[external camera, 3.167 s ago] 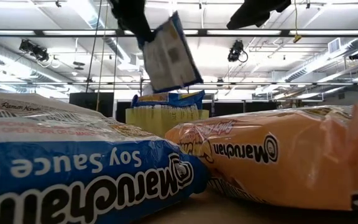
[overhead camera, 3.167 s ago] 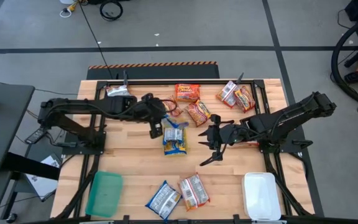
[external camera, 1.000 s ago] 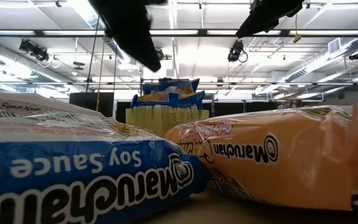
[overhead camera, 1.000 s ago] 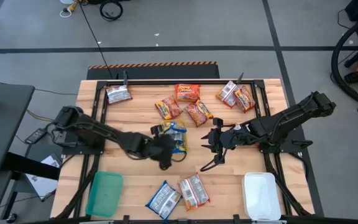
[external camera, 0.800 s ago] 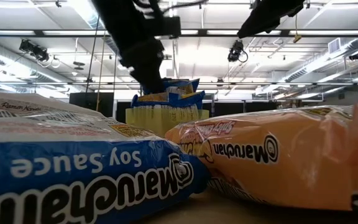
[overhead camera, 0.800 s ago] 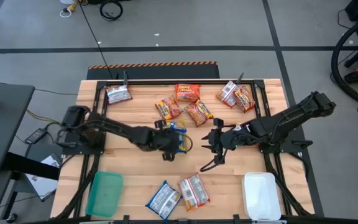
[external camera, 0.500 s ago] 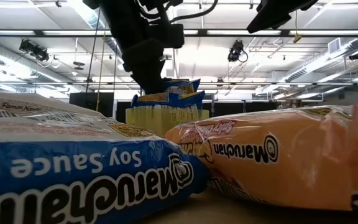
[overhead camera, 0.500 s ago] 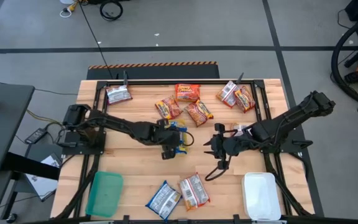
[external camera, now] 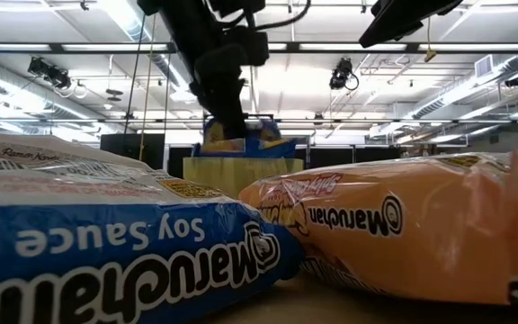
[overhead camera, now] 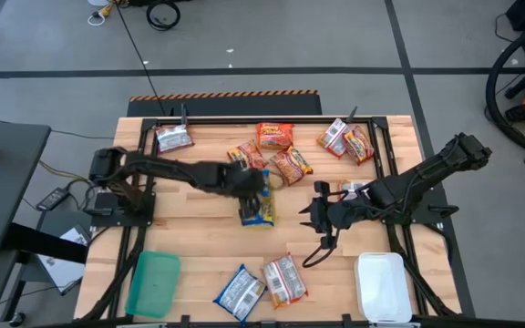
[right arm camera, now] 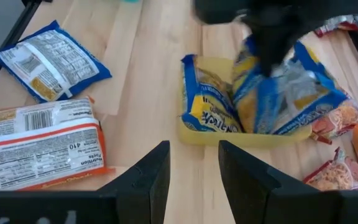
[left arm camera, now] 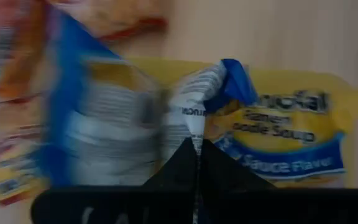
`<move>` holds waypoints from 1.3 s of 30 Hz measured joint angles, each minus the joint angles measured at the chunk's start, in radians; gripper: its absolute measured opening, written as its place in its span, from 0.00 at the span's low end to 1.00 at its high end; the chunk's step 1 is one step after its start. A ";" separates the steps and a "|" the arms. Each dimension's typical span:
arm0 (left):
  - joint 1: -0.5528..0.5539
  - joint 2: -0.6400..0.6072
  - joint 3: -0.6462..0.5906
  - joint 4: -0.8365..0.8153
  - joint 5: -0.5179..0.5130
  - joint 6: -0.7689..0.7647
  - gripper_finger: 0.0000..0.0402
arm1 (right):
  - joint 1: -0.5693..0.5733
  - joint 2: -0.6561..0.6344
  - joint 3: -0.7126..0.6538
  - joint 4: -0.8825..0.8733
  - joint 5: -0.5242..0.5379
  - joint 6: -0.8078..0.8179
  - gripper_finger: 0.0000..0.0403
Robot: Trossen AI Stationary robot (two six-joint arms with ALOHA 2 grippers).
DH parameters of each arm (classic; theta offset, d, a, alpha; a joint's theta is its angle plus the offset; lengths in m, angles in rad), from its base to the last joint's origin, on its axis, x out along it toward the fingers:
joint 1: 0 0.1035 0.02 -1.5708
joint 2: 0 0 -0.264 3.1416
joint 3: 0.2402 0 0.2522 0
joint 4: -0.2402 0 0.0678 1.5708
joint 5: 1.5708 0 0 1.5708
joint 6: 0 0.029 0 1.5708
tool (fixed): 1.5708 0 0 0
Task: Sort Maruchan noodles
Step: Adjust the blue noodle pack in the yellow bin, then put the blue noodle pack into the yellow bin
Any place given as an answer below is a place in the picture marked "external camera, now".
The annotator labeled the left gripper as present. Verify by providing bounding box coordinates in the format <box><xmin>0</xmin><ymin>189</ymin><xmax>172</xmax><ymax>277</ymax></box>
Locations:
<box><xmin>189</xmin><ymin>43</ymin><xmax>249</xmax><ymax>140</ymax></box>

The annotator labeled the blue ramen noodle pack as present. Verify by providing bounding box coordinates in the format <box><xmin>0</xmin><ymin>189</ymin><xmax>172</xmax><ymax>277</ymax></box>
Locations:
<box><xmin>0</xmin><ymin>129</ymin><xmax>306</xmax><ymax>324</ymax></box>
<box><xmin>193</xmin><ymin>118</ymin><xmax>298</xmax><ymax>158</ymax></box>

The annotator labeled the orange Saucy Noodles pack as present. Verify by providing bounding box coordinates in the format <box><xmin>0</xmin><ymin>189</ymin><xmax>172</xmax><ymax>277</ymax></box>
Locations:
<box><xmin>238</xmin><ymin>147</ymin><xmax>518</xmax><ymax>308</ymax></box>

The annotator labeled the black overhead light beam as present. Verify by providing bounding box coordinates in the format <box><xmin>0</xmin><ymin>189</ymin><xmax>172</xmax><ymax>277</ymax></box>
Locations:
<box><xmin>0</xmin><ymin>41</ymin><xmax>518</xmax><ymax>55</ymax></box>

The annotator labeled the yellow translucent plastic bin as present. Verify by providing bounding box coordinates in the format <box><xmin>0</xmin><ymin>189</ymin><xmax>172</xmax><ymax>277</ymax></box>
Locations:
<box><xmin>182</xmin><ymin>156</ymin><xmax>305</xmax><ymax>200</ymax></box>

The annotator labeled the black ceiling spotlight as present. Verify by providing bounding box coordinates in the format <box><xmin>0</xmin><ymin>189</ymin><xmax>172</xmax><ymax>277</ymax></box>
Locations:
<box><xmin>328</xmin><ymin>57</ymin><xmax>360</xmax><ymax>91</ymax></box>
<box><xmin>27</xmin><ymin>57</ymin><xmax>72</xmax><ymax>90</ymax></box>

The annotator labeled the black partition panel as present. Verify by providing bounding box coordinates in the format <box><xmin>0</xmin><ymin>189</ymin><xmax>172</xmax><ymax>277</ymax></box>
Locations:
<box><xmin>99</xmin><ymin>132</ymin><xmax>166</xmax><ymax>171</ymax></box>

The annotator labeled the yellow hanging cable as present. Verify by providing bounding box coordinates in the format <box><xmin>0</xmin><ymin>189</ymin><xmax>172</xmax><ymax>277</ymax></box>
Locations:
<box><xmin>424</xmin><ymin>16</ymin><xmax>438</xmax><ymax>63</ymax></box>

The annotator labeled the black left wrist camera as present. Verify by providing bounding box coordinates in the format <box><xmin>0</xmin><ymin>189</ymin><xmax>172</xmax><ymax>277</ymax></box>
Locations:
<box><xmin>228</xmin><ymin>25</ymin><xmax>271</xmax><ymax>68</ymax></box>

